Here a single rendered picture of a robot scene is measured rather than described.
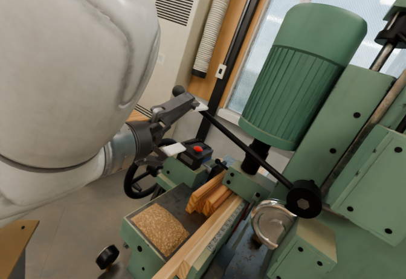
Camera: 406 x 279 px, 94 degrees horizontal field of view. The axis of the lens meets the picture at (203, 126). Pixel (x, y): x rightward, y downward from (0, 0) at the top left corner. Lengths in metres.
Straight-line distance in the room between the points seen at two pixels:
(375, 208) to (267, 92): 0.28
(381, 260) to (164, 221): 0.43
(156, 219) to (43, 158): 0.35
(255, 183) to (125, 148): 0.39
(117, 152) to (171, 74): 1.73
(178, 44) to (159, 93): 0.53
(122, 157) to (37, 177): 0.12
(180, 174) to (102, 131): 0.52
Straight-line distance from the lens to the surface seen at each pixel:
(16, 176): 0.24
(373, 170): 0.38
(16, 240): 0.88
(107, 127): 0.17
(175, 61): 1.98
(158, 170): 0.82
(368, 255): 0.54
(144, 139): 0.35
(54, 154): 0.20
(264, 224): 0.51
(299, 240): 0.43
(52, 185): 0.26
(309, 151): 0.49
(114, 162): 0.31
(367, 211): 0.40
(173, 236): 0.50
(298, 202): 0.43
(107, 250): 0.74
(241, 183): 0.60
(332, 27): 0.48
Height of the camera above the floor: 1.31
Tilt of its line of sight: 20 degrees down
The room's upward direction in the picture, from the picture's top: 21 degrees clockwise
